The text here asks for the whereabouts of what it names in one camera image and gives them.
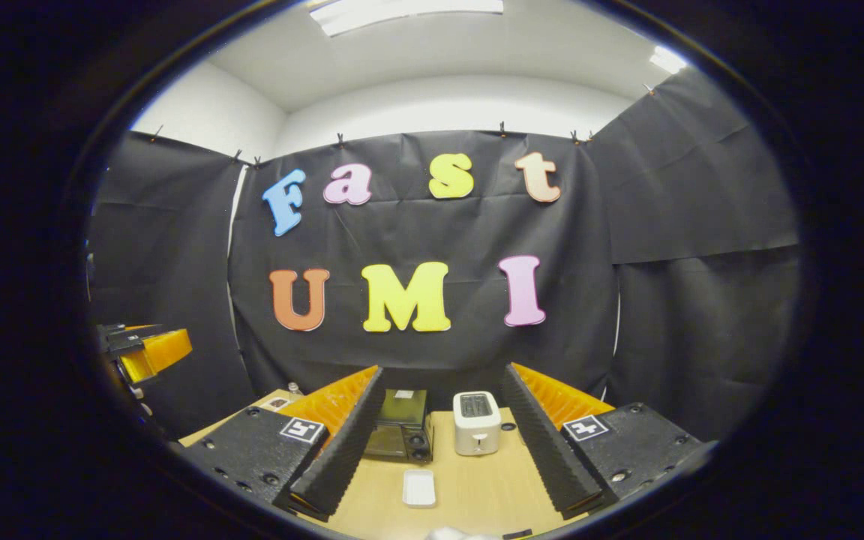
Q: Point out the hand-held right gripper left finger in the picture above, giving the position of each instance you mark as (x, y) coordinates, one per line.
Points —
(346, 450)

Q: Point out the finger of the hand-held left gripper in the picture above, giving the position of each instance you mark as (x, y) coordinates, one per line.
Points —
(132, 335)
(162, 352)

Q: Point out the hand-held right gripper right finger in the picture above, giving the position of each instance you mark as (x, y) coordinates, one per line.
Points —
(544, 450)

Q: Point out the black electric oven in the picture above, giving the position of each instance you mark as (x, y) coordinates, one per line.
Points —
(402, 409)

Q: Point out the white toaster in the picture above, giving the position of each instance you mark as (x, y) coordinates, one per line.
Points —
(477, 435)

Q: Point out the clear plastic water bottle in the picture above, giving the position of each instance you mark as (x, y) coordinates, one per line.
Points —
(295, 388)

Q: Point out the white rectangular dish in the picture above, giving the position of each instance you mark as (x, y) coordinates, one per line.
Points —
(419, 487)

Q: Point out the white divided snack dish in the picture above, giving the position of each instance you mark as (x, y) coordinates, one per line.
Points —
(276, 403)

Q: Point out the black table clamp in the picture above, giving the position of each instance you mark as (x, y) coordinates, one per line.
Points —
(518, 534)

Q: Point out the row of black cloth clips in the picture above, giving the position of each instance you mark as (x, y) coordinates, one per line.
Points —
(340, 139)

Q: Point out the ceiling light panel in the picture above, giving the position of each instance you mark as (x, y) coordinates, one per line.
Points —
(402, 9)
(668, 60)

